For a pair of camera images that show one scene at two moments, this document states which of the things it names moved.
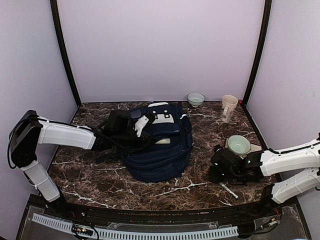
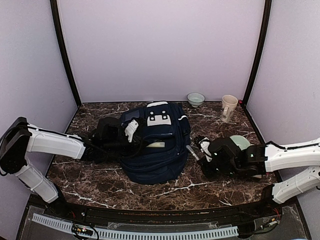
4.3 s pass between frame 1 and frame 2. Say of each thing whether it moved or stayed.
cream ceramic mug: stayed
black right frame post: stayed
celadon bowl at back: stayed
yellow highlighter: moved
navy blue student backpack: stayed
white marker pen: moved
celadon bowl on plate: stayed
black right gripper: moved
